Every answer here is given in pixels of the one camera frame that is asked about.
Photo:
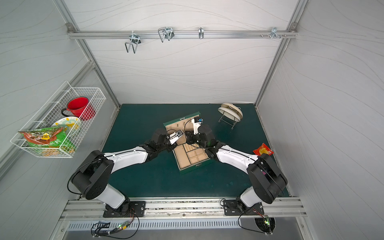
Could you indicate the red snack packet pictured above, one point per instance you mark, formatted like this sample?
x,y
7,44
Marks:
x,y
263,149

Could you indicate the red mug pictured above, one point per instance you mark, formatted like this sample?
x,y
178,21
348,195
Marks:
x,y
80,107

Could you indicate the double metal hook left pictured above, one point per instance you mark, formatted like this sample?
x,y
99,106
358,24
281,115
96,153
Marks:
x,y
132,43

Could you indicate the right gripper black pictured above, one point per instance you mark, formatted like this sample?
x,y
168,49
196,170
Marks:
x,y
189,137

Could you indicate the aluminium top rail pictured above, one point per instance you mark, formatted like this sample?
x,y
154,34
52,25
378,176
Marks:
x,y
179,35

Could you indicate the metal hook right end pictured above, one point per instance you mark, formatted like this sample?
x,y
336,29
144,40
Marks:
x,y
274,34

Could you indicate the green snack bag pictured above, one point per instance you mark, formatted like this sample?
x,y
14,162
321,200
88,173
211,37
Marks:
x,y
54,137

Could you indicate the white wire basket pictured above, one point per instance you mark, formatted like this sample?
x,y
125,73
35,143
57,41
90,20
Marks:
x,y
50,112

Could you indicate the patterned white plate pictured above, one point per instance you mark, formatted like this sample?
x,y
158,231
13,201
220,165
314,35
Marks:
x,y
70,124

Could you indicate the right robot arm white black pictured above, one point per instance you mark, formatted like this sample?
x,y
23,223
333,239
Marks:
x,y
267,179

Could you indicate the round mirror on wire stand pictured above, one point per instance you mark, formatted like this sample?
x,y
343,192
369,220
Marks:
x,y
230,114

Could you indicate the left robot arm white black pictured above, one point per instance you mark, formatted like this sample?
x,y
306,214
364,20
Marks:
x,y
92,177

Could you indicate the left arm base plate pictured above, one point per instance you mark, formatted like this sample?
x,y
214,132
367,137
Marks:
x,y
127,209

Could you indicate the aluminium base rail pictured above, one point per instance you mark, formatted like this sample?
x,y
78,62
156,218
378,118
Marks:
x,y
180,208

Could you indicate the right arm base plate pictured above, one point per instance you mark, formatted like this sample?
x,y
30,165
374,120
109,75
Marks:
x,y
237,208

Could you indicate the green jewelry box beige lining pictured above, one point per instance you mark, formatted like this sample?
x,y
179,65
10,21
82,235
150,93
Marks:
x,y
188,157

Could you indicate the white ventilation grille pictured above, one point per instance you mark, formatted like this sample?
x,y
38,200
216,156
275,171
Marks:
x,y
170,224

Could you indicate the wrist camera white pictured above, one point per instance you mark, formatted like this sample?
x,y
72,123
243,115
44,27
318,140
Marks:
x,y
175,136
197,122

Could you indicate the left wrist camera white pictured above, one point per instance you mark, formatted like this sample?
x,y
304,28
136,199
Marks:
x,y
175,136

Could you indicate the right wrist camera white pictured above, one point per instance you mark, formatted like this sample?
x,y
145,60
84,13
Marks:
x,y
197,122

